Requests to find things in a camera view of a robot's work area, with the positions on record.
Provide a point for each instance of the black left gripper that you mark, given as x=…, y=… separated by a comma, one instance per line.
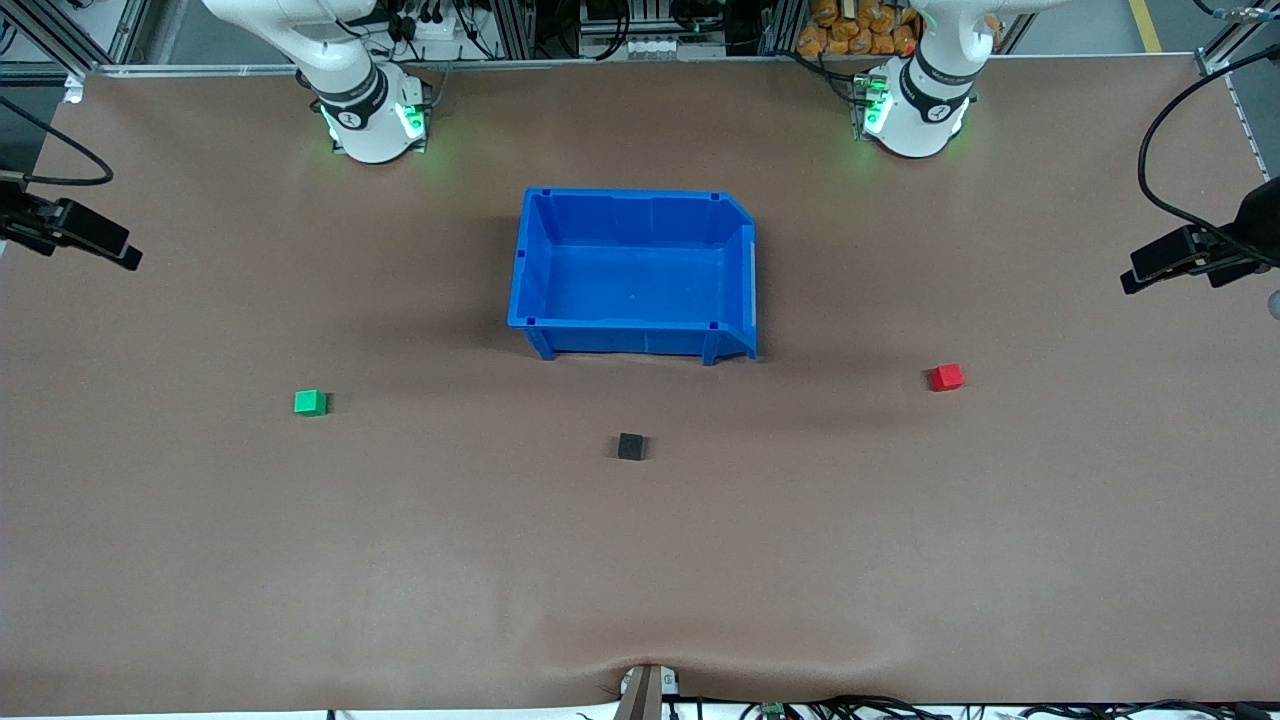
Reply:
x=1258, y=225

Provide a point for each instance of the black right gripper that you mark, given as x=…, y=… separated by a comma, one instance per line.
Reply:
x=20, y=218

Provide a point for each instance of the red cube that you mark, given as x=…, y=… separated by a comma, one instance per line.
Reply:
x=945, y=377

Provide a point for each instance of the green cube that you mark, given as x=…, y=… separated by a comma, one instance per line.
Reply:
x=309, y=402

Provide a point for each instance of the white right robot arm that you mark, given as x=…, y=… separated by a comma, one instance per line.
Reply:
x=352, y=90

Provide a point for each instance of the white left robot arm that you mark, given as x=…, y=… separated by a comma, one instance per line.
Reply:
x=925, y=95

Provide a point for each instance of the black cube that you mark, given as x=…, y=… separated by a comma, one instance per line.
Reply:
x=630, y=446

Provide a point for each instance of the orange packaged goods bag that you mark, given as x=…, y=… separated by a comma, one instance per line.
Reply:
x=855, y=28

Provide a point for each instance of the white power strip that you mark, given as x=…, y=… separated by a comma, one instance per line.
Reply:
x=435, y=30

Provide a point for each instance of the blue plastic storage bin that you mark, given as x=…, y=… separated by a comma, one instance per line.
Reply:
x=632, y=280

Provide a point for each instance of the metal table edge clamp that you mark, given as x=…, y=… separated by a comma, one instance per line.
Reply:
x=648, y=692

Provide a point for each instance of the aluminium frame profile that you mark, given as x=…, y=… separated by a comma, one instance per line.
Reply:
x=1225, y=45

